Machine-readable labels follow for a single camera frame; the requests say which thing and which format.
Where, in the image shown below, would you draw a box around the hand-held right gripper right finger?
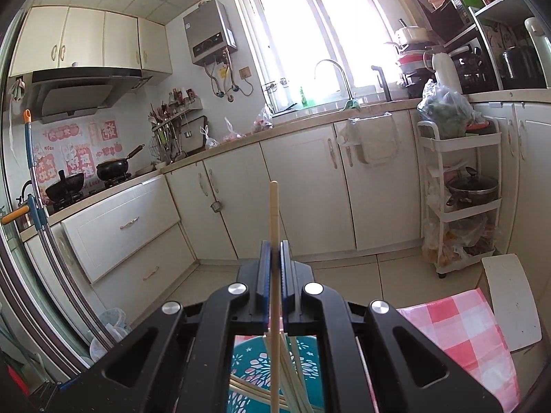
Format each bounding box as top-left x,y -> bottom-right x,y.
280,241 -> 504,413

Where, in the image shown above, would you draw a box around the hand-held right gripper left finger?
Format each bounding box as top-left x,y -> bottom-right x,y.
52,241 -> 273,413

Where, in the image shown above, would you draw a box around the pale wooden chopstick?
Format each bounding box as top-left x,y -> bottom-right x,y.
229,376 -> 271,399
268,181 -> 281,413
280,336 -> 304,413
290,336 -> 315,413

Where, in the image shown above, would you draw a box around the teal plastic basket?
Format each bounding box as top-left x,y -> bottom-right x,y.
227,333 -> 321,413

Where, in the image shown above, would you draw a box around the cream base kitchen cabinets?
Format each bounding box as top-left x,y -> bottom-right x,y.
19,99 -> 551,310

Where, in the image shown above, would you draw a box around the small white plastic bag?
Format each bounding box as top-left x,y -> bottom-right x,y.
199,126 -> 220,149

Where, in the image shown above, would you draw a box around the small clear plastic bag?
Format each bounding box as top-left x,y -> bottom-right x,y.
224,117 -> 244,142

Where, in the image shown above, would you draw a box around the plastic bag with red contents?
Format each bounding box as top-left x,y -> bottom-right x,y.
252,105 -> 274,134

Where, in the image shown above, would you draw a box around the white hanging trash bin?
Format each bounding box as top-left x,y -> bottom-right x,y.
336,112 -> 399,166

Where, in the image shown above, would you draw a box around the grey rectangular board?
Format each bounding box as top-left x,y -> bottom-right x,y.
176,115 -> 209,153

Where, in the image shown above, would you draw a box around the plastic bag of food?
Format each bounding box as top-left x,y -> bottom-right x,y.
422,219 -> 496,267

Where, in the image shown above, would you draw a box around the pink checked tablecloth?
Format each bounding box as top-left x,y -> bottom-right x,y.
374,288 -> 521,413

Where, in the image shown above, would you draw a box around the white rolling trolley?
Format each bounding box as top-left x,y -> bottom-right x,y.
417,118 -> 504,278

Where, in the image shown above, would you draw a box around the chrome sink faucet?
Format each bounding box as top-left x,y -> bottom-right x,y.
314,59 -> 354,102

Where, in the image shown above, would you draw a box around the black pot with glass lid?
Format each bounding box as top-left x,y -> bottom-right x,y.
445,168 -> 500,207

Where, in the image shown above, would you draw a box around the black sink faucet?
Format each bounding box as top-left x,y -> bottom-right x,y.
371,65 -> 392,102

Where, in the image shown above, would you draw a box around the black wok with lid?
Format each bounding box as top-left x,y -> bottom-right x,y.
45,170 -> 86,202

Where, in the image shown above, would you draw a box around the plastic bag of greens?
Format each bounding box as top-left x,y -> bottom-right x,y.
417,80 -> 485,138

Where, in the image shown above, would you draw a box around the kitchen window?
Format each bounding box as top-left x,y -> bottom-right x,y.
232,0 -> 414,113

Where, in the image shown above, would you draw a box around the grey water heater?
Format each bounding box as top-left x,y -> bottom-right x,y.
183,0 -> 237,67

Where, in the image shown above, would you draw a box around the stack of pots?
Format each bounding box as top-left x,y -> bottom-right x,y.
394,19 -> 435,95

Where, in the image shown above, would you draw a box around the white thermos jug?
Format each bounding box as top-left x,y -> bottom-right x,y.
432,52 -> 463,95

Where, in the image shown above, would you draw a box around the metal kettle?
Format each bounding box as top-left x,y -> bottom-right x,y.
18,181 -> 44,229

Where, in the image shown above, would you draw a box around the range hood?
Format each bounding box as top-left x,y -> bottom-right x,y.
26,68 -> 153,125

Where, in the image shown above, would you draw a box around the metal mop with blue head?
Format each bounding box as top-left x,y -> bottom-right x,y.
0,109 -> 117,362

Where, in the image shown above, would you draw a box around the black countertop appliance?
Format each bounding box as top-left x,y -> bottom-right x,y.
452,45 -> 502,91

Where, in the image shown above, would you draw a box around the black microwave oven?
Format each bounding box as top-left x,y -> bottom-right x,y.
430,0 -> 474,41

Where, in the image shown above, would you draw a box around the hanging cloth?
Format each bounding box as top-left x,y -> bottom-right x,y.
9,77 -> 27,104

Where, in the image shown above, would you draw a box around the black cooking pot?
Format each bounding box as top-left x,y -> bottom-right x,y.
499,47 -> 547,89

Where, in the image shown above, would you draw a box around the metal shelf rack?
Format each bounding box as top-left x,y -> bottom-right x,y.
443,0 -> 551,91

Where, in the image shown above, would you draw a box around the white electric kettle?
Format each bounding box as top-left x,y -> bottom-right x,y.
524,17 -> 551,87

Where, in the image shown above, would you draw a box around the wall utensil rack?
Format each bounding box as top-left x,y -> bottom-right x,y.
148,88 -> 203,164

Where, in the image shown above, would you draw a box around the black wok with long handle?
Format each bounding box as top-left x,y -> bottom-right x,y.
95,144 -> 145,181

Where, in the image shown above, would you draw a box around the water heater hoses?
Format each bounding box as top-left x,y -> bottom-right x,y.
204,52 -> 254,104

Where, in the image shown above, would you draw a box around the pink wall stickers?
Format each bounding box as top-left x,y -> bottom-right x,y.
34,120 -> 119,181

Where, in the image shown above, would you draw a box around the brown sliding door frame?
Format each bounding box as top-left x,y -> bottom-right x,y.
0,17 -> 108,413

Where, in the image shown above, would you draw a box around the cream wall cabinets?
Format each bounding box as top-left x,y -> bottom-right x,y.
9,6 -> 173,78

